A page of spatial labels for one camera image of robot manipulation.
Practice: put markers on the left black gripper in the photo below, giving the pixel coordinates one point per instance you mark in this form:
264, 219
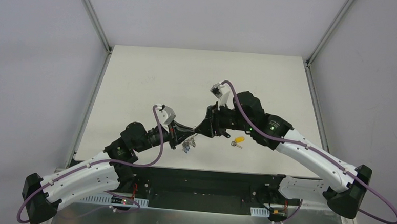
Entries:
173, 135

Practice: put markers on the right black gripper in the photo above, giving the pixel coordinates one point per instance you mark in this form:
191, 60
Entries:
212, 122

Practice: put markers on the silver keyring with keys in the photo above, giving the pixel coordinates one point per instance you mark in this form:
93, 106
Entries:
189, 142

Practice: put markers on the key with yellow tag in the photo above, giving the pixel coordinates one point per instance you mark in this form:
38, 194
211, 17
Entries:
236, 142

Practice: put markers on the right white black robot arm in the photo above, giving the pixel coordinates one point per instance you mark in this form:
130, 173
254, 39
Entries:
341, 186

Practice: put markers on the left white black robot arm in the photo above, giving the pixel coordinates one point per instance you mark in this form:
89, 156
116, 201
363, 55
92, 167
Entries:
108, 170

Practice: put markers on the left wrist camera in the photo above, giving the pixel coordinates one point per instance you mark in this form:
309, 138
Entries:
165, 114

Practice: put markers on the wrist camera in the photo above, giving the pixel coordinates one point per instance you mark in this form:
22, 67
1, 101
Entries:
165, 114
222, 92

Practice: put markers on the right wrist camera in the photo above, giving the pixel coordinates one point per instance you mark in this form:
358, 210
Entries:
222, 92

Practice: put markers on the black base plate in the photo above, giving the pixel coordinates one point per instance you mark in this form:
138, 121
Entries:
218, 192

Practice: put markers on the left white cable duct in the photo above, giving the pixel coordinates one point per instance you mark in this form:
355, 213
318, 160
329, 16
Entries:
106, 199

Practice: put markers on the white cable duct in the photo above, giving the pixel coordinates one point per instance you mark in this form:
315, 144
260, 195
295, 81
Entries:
106, 199
259, 212

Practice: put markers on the right white cable duct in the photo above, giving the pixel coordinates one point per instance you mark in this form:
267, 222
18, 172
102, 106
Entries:
259, 212

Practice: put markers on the right aluminium frame post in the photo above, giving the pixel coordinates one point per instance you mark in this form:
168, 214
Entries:
342, 12

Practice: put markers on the aluminium frame post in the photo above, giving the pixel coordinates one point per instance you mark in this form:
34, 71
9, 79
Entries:
95, 21
342, 12

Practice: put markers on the left aluminium frame post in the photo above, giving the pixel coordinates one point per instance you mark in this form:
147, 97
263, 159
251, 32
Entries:
95, 21

